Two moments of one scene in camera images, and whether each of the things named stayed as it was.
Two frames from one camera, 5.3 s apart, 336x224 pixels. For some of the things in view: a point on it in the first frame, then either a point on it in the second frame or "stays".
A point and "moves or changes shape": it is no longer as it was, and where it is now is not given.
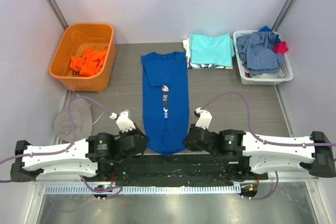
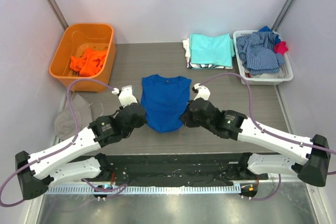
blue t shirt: x=166 y=109 moves or changes shape
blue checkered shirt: x=256 y=52 stays
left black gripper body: x=140 y=138 to x=142 y=118
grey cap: x=81 y=113 stays
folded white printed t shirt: x=186 y=43 stays
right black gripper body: x=191 y=137 to x=187 y=118
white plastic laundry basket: x=285 y=73 stays
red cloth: x=281 y=48 stays
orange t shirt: x=88 y=63 stays
